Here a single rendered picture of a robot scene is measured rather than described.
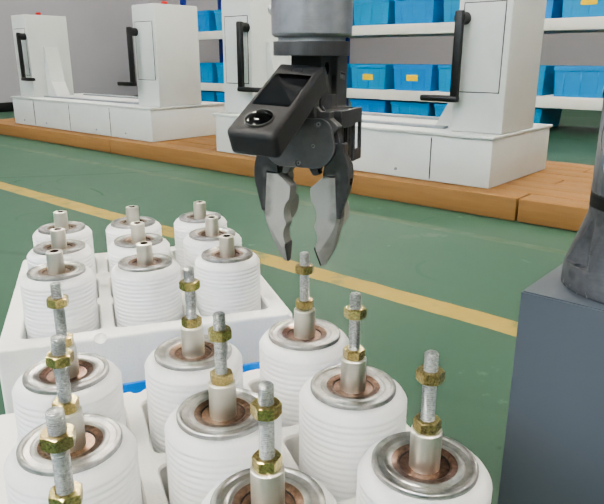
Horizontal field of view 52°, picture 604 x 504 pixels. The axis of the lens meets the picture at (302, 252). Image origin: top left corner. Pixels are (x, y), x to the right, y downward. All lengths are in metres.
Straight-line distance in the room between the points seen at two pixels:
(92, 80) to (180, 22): 3.97
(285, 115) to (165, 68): 3.12
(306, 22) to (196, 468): 0.38
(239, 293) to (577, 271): 0.45
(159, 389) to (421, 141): 1.94
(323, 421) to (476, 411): 0.54
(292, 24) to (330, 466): 0.38
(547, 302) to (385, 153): 1.90
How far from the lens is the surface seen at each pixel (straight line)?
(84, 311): 0.90
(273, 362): 0.64
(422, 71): 5.49
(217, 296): 0.90
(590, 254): 0.69
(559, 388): 0.71
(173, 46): 3.67
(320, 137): 0.58
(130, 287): 0.88
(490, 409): 1.06
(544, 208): 2.18
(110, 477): 0.50
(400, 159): 2.49
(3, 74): 7.14
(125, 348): 0.87
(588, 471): 0.74
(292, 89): 0.56
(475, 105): 2.40
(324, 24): 0.58
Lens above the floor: 0.53
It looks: 17 degrees down
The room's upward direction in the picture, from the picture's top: straight up
